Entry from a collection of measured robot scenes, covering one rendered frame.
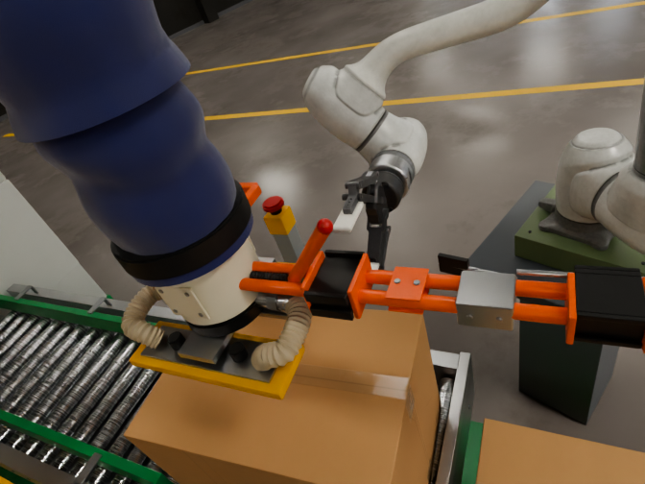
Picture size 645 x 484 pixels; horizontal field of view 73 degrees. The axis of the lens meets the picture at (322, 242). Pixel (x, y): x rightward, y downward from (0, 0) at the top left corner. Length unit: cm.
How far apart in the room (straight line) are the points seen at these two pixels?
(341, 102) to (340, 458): 66
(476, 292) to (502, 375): 145
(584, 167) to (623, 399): 108
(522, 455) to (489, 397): 72
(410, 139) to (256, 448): 68
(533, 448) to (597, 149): 75
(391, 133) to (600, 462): 91
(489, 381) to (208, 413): 131
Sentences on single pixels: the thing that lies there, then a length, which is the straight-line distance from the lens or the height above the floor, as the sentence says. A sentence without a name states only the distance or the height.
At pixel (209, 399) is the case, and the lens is 105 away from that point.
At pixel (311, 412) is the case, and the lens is 94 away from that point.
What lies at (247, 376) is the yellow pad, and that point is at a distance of 76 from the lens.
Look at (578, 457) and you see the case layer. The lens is 131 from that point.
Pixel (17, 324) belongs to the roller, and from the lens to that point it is 263.
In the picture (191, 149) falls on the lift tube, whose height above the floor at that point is 152.
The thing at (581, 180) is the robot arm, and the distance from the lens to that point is 123.
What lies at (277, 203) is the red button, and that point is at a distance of 135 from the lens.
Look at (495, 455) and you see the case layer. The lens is 129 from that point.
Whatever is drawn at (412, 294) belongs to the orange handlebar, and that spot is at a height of 128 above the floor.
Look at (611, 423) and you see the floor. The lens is 200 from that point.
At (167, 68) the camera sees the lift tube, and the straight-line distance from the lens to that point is 60.
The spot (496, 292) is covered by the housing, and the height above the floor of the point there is 128.
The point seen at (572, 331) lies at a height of 127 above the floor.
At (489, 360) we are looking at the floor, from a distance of 208.
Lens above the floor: 173
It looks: 38 degrees down
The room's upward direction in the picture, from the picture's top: 20 degrees counter-clockwise
